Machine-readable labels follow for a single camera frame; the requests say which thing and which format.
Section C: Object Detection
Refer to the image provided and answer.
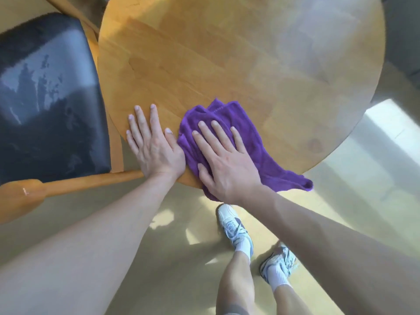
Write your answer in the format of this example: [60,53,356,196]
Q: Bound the person's white sneaker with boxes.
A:
[259,242,298,284]
[216,203,254,256]

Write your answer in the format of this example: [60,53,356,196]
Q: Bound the round wooden table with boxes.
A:
[98,0,386,191]

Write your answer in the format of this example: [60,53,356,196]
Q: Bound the person's left forearm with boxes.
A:
[0,172,179,315]

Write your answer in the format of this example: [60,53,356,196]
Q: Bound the wooden chair with black seat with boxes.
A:
[0,0,145,225]

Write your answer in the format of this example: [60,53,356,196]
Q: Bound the person's left leg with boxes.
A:
[216,251,256,315]

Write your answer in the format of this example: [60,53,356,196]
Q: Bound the person's right white sneaker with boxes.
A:
[259,242,298,284]

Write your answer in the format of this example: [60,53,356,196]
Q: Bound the person's white sock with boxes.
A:
[266,264,293,292]
[234,241,252,265]

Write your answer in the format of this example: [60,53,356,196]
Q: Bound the person's right hand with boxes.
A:
[192,120,263,206]

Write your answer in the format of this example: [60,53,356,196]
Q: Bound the person's right leg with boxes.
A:
[274,283,312,315]

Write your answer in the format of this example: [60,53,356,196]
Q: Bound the person's left white sock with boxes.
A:
[234,241,252,265]

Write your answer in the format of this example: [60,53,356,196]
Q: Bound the person's right forearm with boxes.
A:
[242,185,420,315]

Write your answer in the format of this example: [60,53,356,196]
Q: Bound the person's leg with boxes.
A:
[216,251,256,315]
[274,283,312,315]

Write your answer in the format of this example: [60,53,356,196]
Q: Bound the person's left hand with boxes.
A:
[126,104,186,181]

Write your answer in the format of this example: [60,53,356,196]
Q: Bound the person's left white sneaker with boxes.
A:
[216,203,254,256]

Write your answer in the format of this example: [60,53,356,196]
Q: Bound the purple microfibre cloth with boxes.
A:
[177,98,314,202]

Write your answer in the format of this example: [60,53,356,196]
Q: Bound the person's right white sock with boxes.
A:
[266,264,293,292]

